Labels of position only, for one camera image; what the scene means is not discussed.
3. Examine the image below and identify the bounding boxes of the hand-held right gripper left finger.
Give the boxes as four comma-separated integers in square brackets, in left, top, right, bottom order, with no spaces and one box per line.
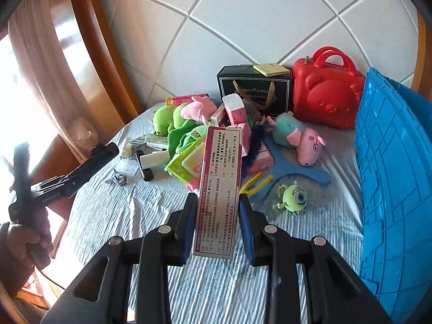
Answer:
[40,192,200,324]

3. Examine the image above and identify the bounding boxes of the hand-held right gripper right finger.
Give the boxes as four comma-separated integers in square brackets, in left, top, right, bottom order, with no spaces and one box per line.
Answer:
[238,192,392,324]

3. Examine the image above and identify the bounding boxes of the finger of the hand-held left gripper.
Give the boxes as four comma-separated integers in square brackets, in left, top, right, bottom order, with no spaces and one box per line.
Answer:
[69,143,119,190]

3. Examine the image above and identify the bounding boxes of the long pink white box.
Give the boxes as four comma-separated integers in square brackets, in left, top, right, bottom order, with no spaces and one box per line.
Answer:
[192,126,244,260]

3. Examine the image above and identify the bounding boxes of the blue plastic crate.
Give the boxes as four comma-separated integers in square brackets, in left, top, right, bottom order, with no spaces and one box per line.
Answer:
[354,67,432,324]

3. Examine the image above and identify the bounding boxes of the person's left forearm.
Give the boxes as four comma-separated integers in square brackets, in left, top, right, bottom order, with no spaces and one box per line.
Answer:
[0,223,38,298]

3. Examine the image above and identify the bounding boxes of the person's left hand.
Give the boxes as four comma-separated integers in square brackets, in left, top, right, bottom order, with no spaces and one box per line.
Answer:
[7,223,53,270]

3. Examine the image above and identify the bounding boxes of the white plastic bottle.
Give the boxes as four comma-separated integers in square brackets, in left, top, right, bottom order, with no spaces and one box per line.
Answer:
[120,137,136,161]

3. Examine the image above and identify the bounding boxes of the clear plastic packet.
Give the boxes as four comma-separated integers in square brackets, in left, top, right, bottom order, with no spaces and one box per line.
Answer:
[113,157,139,178]

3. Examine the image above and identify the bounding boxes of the small metal fitting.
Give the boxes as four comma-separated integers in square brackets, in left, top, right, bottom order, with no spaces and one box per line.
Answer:
[106,170,129,187]

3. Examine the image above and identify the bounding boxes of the yellow slingshot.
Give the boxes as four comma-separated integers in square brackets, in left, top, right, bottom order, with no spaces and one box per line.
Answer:
[239,172,275,196]

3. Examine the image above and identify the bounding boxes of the white tube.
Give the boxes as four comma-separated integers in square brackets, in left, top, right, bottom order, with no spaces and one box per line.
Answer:
[140,151,174,169]

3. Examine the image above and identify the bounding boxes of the green one-eyed monster plush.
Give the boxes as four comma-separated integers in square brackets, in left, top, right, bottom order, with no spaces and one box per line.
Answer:
[273,180,309,212]

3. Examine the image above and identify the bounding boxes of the green pink wipes packet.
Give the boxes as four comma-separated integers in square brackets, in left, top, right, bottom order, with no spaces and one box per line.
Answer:
[164,140,207,191]

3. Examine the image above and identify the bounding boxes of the pink floral box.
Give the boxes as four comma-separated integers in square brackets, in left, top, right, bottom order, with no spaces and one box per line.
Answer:
[241,140,274,178]

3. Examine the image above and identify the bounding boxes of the green frog plush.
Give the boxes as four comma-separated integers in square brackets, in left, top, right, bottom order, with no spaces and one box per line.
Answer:
[153,103,210,163]

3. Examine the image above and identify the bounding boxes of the blue boomerang toy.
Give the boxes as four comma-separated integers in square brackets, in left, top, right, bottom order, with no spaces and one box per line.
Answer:
[241,140,331,203]

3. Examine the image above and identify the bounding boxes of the pink cylindrical can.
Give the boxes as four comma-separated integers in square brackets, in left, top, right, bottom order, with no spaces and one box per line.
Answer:
[165,93,210,107]

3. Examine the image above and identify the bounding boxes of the dark blue feather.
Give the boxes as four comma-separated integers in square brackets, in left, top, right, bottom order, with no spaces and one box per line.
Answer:
[241,121,271,176]

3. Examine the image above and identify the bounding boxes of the beige curtain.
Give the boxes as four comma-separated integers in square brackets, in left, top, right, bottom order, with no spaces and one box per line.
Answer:
[7,0,102,176]

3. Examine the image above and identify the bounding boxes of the small pink pig plush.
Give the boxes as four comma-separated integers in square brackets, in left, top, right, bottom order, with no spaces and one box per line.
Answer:
[180,95,218,125]

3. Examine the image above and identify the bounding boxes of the pig plush teal dress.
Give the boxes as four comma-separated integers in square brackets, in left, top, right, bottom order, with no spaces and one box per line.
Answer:
[266,111,327,168]

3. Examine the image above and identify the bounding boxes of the small pink white box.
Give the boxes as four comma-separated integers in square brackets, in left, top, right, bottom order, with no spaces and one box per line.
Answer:
[209,103,227,127]

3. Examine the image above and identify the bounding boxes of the pink white tissue pack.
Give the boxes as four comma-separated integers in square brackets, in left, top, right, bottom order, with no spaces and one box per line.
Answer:
[222,93,248,126]

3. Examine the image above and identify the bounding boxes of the black gift bag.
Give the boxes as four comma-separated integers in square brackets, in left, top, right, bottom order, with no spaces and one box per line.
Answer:
[217,64,293,117]

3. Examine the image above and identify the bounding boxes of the red bear-face suitcase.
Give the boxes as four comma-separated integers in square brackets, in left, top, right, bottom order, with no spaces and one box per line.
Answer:
[292,47,366,130]

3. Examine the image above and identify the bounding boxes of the tan flat booklet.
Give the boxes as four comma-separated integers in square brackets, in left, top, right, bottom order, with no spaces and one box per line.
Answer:
[253,63,291,77]

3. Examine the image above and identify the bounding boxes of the white padded headboard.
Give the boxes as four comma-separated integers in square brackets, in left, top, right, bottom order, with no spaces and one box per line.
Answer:
[98,0,422,115]

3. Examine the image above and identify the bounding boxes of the wooden bed frame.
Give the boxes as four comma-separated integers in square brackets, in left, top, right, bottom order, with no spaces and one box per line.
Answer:
[66,0,432,132]

